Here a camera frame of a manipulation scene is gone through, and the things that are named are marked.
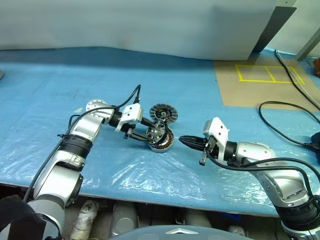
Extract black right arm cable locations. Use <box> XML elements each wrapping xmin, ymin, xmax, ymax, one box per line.
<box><xmin>211</xmin><ymin>156</ymin><xmax>317</xmax><ymax>201</ymax></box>

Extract long black cable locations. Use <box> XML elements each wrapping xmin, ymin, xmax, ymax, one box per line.
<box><xmin>274</xmin><ymin>49</ymin><xmax>320</xmax><ymax>112</ymax></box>

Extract aluminium profile post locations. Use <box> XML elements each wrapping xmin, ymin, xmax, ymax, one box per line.
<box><xmin>296</xmin><ymin>14</ymin><xmax>320</xmax><ymax>61</ymax></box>

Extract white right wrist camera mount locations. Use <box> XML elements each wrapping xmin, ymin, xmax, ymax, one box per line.
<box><xmin>202</xmin><ymin>116</ymin><xmax>230</xmax><ymax>164</ymax></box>

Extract black fabric shape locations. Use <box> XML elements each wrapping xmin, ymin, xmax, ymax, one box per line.
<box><xmin>0</xmin><ymin>195</ymin><xmax>48</xmax><ymax>240</ymax></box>

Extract white backdrop board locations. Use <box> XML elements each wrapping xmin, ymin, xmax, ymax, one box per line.
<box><xmin>0</xmin><ymin>0</ymin><xmax>298</xmax><ymax>62</ymax></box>

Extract brown paper sheet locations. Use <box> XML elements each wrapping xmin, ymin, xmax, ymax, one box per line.
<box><xmin>213</xmin><ymin>54</ymin><xmax>320</xmax><ymax>113</ymax></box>

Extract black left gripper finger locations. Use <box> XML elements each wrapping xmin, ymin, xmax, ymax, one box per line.
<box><xmin>129</xmin><ymin>132</ymin><xmax>154</xmax><ymax>145</ymax></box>
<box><xmin>140</xmin><ymin>118</ymin><xmax>158</xmax><ymax>130</ymax></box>

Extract thin grey cable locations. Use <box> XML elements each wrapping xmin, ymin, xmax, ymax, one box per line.
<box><xmin>276</xmin><ymin>51</ymin><xmax>320</xmax><ymax>106</ymax></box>

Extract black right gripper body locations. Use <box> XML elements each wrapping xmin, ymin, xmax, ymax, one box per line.
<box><xmin>198</xmin><ymin>135</ymin><xmax>218</xmax><ymax>167</ymax></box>

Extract small white rounded shape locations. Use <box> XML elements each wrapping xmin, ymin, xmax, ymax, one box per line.
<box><xmin>227</xmin><ymin>224</ymin><xmax>247</xmax><ymax>237</ymax></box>

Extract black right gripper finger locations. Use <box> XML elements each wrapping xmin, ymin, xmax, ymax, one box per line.
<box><xmin>183</xmin><ymin>141</ymin><xmax>207</xmax><ymax>152</ymax></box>
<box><xmin>179</xmin><ymin>135</ymin><xmax>207</xmax><ymax>146</ymax></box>

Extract black looped power cable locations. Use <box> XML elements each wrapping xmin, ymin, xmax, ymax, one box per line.
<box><xmin>258</xmin><ymin>100</ymin><xmax>320</xmax><ymax>148</ymax></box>

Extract round grey rotor disc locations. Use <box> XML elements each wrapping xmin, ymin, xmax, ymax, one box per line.
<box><xmin>149</xmin><ymin>103</ymin><xmax>179</xmax><ymax>124</ymax></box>

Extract grey rounded shape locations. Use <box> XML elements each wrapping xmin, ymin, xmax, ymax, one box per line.
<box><xmin>174</xmin><ymin>208</ymin><xmax>213</xmax><ymax>228</ymax></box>
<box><xmin>111</xmin><ymin>202</ymin><xmax>140</xmax><ymax>237</ymax></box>

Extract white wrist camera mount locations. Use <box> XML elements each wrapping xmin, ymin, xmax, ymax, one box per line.
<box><xmin>114</xmin><ymin>102</ymin><xmax>144</xmax><ymax>133</ymax></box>
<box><xmin>202</xmin><ymin>116</ymin><xmax>230</xmax><ymax>164</ymax></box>

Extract silver motor base copper windings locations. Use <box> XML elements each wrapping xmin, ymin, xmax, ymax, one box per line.
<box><xmin>145</xmin><ymin>119</ymin><xmax>175</xmax><ymax>154</ymax></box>

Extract grey robot torso silver chevron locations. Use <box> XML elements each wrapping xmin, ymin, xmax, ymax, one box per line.
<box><xmin>117</xmin><ymin>224</ymin><xmax>221</xmax><ymax>240</ymax></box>

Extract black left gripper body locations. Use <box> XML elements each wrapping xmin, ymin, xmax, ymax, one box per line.
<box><xmin>123</xmin><ymin>119</ymin><xmax>149</xmax><ymax>140</ymax></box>

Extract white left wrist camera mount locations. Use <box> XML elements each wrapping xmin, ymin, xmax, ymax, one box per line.
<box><xmin>114</xmin><ymin>102</ymin><xmax>144</xmax><ymax>133</ymax></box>

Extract white scuffed rounded shape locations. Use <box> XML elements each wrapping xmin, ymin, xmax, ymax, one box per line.
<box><xmin>71</xmin><ymin>201</ymin><xmax>101</xmax><ymax>240</ymax></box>

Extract blue plastic table sheet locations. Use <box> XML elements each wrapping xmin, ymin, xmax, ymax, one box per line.
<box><xmin>0</xmin><ymin>46</ymin><xmax>320</xmax><ymax>218</ymax></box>

